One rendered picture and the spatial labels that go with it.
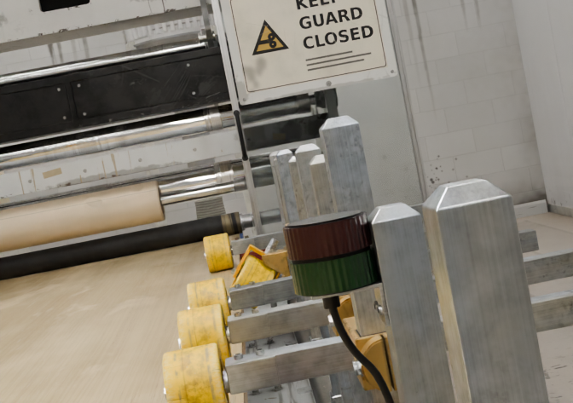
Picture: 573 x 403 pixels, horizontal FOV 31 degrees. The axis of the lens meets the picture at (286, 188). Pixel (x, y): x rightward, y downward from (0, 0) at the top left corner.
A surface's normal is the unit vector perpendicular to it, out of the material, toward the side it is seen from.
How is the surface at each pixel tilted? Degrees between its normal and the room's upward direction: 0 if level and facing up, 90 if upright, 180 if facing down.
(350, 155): 90
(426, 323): 90
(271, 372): 90
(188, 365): 42
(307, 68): 90
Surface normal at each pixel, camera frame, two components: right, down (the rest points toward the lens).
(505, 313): 0.05, 0.04
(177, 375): -0.07, -0.56
